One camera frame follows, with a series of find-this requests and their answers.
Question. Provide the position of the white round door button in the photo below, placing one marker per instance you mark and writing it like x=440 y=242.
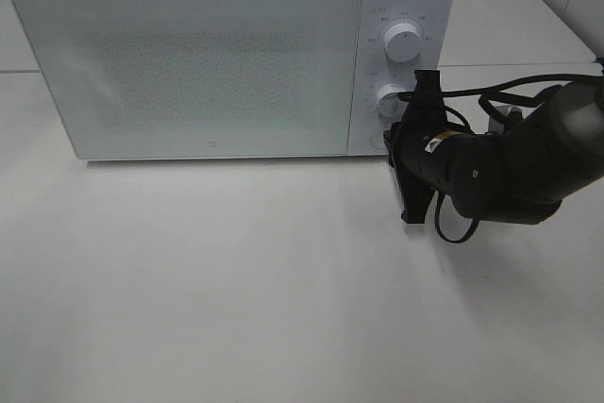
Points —
x=377 y=140

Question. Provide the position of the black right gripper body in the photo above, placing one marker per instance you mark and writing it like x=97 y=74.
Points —
x=412 y=142

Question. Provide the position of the white microwave knob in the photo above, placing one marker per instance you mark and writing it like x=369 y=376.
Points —
x=402 y=41
x=389 y=105

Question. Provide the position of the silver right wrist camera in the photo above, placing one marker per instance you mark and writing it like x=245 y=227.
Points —
x=503 y=118

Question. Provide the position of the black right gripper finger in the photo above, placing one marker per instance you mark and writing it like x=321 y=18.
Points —
x=427 y=91
x=416 y=197

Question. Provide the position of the white microwave door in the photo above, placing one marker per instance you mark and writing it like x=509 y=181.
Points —
x=190 y=79

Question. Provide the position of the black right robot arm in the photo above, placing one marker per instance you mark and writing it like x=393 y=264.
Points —
x=506 y=153

